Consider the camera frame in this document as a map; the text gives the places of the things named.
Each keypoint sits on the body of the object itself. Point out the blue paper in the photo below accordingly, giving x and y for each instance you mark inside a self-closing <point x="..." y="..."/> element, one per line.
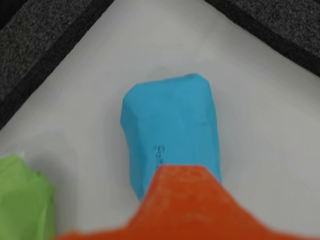
<point x="170" y="120"/>

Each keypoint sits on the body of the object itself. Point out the green crumpled paper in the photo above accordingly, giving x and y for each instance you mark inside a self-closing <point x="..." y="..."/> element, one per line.
<point x="22" y="200"/>

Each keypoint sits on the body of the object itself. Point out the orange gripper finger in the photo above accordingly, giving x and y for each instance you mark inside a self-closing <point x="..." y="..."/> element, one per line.
<point x="185" y="207"/>

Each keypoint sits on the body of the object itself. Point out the long grey foam border strip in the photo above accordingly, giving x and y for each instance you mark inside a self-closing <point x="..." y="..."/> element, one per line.
<point x="30" y="50"/>
<point x="275" y="25"/>

